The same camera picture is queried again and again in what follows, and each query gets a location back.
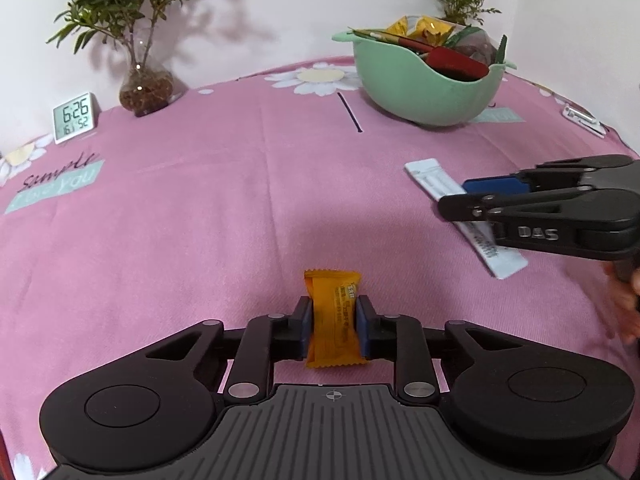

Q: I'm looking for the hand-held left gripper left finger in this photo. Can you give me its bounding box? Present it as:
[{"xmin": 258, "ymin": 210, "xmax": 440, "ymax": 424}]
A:
[{"xmin": 145, "ymin": 296, "xmax": 315, "ymax": 406}]

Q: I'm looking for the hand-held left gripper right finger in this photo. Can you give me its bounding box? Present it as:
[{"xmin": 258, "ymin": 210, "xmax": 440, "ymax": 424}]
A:
[{"xmin": 354, "ymin": 295, "xmax": 521, "ymax": 407}]

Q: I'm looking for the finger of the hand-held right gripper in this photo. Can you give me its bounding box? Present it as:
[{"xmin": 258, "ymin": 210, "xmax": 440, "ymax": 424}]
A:
[
  {"xmin": 461, "ymin": 154, "xmax": 637, "ymax": 196},
  {"xmin": 438, "ymin": 186, "xmax": 640, "ymax": 223}
]

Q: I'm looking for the small orange snack packet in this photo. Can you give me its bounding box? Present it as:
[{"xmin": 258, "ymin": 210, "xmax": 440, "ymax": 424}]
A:
[{"xmin": 303, "ymin": 269, "xmax": 365, "ymax": 370}]

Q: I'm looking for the light blue sachet strip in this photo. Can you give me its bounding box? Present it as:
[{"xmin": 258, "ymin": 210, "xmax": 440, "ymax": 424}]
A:
[{"xmin": 404, "ymin": 158, "xmax": 530, "ymax": 281}]

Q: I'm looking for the green plastic bowl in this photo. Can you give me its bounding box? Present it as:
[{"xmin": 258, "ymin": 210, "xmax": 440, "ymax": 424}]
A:
[{"xmin": 331, "ymin": 27, "xmax": 518, "ymax": 128}]

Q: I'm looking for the dark red long packet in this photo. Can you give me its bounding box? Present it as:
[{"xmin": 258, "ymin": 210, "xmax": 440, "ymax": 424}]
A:
[{"xmin": 425, "ymin": 46, "xmax": 490, "ymax": 81}]

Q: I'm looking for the clear packet with green edge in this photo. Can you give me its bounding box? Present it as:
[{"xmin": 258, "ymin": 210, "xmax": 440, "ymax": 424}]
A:
[{"xmin": 442, "ymin": 27, "xmax": 508, "ymax": 66}]

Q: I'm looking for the yellow snack bag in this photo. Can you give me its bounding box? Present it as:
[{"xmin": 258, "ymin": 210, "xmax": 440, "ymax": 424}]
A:
[{"xmin": 385, "ymin": 15, "xmax": 466, "ymax": 43}]

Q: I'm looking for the cream long snack packet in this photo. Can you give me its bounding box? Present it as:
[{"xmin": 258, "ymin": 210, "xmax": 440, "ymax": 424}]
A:
[{"xmin": 347, "ymin": 27, "xmax": 436, "ymax": 56}]

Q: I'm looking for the person's right hand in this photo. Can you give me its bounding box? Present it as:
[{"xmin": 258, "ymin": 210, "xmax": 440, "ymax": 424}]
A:
[{"xmin": 602, "ymin": 262, "xmax": 640, "ymax": 346}]

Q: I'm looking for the white clip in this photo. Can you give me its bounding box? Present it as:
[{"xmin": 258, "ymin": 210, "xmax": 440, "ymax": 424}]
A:
[{"xmin": 562, "ymin": 104, "xmax": 608, "ymax": 136}]

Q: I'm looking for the pink floral tablecloth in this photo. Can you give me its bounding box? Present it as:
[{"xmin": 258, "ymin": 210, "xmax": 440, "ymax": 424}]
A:
[{"xmin": 0, "ymin": 55, "xmax": 640, "ymax": 480}]

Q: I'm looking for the leafy plant in glass vase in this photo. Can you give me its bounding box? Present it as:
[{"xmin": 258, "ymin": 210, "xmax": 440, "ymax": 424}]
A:
[{"xmin": 46, "ymin": 0, "xmax": 253, "ymax": 118}]

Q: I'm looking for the white digital clock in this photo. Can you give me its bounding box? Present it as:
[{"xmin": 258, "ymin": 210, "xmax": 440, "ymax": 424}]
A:
[{"xmin": 52, "ymin": 91, "xmax": 98, "ymax": 145}]

